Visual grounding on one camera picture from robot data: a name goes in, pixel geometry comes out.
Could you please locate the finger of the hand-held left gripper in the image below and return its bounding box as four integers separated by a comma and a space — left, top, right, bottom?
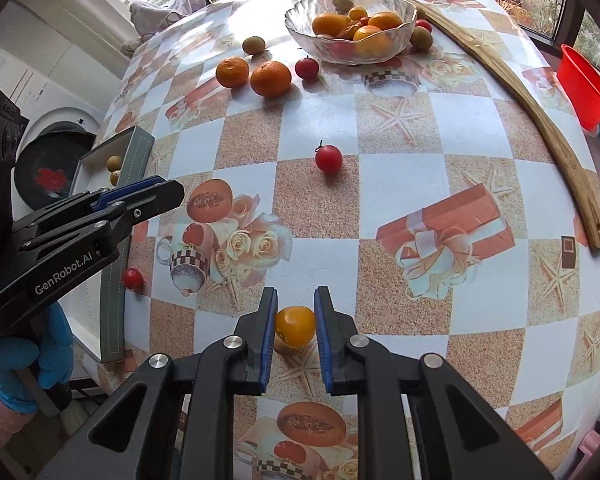
12, 175, 166, 233
20, 180, 186, 257

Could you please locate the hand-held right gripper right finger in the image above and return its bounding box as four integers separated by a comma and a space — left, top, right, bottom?
314, 286, 553, 480

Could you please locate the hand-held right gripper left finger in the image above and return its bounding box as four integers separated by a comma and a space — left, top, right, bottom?
37, 287, 279, 480

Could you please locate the grey storage box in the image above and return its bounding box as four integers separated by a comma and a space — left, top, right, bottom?
72, 126, 156, 363

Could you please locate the glass bowl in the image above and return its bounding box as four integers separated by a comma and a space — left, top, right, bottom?
284, 0, 418, 66

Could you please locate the person's left hand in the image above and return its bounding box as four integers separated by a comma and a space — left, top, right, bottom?
0, 305, 76, 416

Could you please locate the white washing machine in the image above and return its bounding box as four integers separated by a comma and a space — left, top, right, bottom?
10, 115, 106, 211

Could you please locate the orange mandarin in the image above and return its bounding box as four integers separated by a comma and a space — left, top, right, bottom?
368, 11, 404, 31
215, 56, 251, 88
352, 25, 396, 58
250, 60, 293, 99
312, 13, 352, 38

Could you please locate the white crumpled cloth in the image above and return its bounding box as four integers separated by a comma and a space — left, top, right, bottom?
120, 0, 211, 56

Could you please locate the pink plastic stool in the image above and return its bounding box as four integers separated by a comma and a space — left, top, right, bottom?
577, 432, 600, 461

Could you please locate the long wooden back scratcher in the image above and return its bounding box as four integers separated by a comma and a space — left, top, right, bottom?
352, 0, 600, 251

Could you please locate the red plastic bucket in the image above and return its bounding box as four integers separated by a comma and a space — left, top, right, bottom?
556, 44, 600, 132

